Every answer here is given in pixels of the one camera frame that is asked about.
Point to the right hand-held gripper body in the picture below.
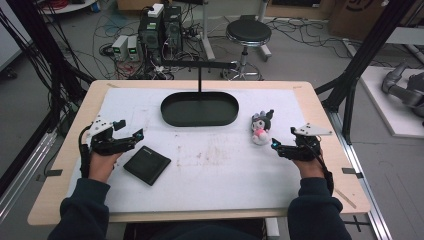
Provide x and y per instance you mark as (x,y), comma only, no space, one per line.
(303,150)

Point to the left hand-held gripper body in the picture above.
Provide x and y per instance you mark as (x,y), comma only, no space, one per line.
(106,143)

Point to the person's right hand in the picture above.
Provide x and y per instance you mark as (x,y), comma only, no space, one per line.
(310,168)

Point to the person's left hand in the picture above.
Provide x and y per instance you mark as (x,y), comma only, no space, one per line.
(101,166)

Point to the small plush doll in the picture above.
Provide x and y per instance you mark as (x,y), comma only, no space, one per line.
(261,128)

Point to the black square wallet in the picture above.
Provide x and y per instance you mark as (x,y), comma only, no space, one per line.
(147,165)

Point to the black tape strip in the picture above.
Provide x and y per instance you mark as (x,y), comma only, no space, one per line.
(53,173)
(351,172)

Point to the black oval tray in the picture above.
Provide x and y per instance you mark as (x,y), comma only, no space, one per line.
(200,110)

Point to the white table mat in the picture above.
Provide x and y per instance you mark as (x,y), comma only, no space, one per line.
(213,173)

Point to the grey power supply unit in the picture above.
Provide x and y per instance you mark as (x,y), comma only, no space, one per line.
(120,46)
(133,46)

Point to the white floor platform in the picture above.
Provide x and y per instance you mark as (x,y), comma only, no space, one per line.
(386,110)

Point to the black T-shaped stand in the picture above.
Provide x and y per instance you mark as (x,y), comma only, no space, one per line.
(200,65)

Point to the black computer tower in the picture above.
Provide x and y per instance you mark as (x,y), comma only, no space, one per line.
(150,35)
(172,28)

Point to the white desk leg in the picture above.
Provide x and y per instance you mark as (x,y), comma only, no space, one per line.
(265,40)
(207,33)

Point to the black round stool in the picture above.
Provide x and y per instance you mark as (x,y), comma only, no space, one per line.
(248,32)

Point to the white box on computer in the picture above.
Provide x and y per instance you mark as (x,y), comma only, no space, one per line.
(155,10)

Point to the cardboard box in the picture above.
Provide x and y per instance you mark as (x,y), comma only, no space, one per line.
(356,18)

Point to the aluminium rail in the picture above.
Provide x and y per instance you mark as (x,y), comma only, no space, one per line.
(23,173)
(363,186)

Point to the black metal frame post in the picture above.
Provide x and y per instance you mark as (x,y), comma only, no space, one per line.
(363,56)

